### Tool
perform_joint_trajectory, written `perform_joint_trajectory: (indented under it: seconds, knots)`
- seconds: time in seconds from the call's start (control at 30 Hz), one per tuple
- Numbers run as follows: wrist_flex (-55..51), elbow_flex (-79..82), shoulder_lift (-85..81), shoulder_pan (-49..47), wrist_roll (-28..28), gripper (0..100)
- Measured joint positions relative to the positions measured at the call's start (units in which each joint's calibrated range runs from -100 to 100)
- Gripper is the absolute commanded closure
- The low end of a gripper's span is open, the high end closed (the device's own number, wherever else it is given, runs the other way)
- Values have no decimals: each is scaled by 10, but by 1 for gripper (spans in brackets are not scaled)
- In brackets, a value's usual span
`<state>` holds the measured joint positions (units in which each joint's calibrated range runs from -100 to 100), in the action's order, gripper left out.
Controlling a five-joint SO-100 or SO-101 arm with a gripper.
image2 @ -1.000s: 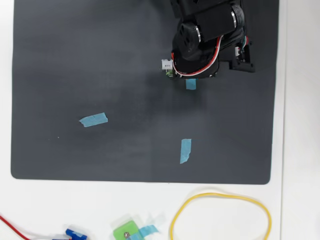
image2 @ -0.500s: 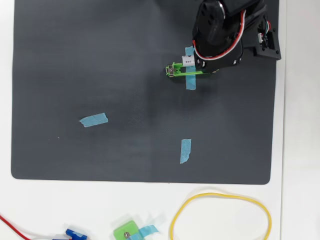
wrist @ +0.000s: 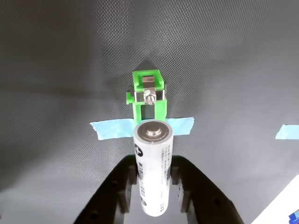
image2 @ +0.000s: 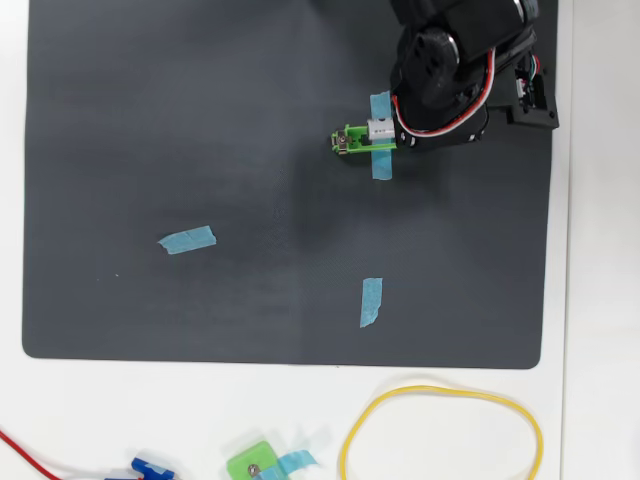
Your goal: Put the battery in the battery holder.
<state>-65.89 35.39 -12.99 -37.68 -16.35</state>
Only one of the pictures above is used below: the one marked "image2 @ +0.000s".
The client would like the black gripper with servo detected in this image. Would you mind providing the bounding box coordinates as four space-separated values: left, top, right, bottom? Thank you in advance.
389 24 501 154

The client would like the white AA battery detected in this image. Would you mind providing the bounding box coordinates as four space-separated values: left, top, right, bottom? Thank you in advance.
367 116 397 142

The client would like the green battery holder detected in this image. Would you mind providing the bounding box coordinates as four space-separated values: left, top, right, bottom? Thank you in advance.
330 124 399 157

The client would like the blue masking tape strip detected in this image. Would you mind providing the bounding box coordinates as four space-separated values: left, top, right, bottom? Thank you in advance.
157 225 218 256
259 449 319 480
369 92 396 182
359 277 384 330

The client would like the dark grey textured mat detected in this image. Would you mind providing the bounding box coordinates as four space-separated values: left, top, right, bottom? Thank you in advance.
21 0 560 371

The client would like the yellow rubber band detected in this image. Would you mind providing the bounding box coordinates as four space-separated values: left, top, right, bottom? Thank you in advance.
338 384 545 480

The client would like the green printed block with screw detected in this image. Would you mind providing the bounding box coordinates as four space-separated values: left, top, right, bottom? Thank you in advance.
226 440 281 480

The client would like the blue plastic connector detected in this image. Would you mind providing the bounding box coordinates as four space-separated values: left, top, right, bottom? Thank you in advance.
130 456 176 480

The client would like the white red black servo cable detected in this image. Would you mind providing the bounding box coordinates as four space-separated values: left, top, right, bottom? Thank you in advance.
392 47 501 140

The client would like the multicolour camera cable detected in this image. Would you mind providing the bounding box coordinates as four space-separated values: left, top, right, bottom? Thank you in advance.
514 54 544 101

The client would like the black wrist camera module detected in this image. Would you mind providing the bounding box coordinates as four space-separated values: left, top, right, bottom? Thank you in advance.
492 64 561 132

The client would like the red wire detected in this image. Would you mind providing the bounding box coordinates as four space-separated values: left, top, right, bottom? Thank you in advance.
0 429 64 480

